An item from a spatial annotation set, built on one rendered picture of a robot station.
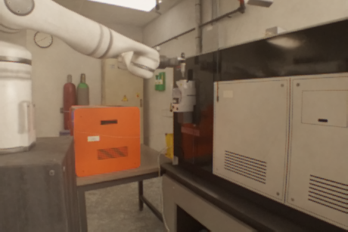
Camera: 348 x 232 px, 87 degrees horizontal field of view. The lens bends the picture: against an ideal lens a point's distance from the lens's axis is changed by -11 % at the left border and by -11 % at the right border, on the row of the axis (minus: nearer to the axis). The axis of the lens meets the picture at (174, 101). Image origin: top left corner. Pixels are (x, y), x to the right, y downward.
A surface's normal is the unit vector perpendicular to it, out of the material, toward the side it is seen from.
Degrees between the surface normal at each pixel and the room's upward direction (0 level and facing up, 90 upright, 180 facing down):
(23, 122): 90
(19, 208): 90
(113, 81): 90
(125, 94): 88
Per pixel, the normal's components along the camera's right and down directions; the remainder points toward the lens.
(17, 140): 0.86, 0.02
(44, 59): 0.52, 0.02
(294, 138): -0.85, 0.01
